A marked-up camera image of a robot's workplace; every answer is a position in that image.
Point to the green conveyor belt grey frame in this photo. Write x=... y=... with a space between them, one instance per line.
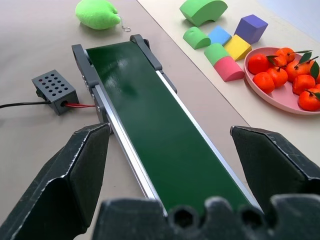
x=155 y=125

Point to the orange tangerine with leaf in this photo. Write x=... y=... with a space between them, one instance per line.
x=286 y=53
x=278 y=61
x=296 y=70
x=308 y=100

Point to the pink half-cylinder foam block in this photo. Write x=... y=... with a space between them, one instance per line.
x=227 y=70

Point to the blue foam block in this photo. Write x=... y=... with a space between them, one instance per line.
x=220 y=35

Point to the green plush lemon toy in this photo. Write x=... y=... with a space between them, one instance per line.
x=96 y=13

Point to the purple foam cube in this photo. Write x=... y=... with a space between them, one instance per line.
x=250 y=28

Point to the yellow foam cube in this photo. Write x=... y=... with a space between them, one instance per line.
x=237 y=48

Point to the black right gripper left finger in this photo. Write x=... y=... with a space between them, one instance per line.
x=62 y=190

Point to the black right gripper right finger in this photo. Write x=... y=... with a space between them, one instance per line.
x=275 y=160

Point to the green arch foam block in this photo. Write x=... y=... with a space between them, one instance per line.
x=200 y=11

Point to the green half-cylinder foam block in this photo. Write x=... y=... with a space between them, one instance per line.
x=195 y=37
x=216 y=53

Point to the grey perforated control box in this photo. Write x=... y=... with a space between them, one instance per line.
x=56 y=90

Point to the pink plate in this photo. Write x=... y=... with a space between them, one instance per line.
x=282 y=98

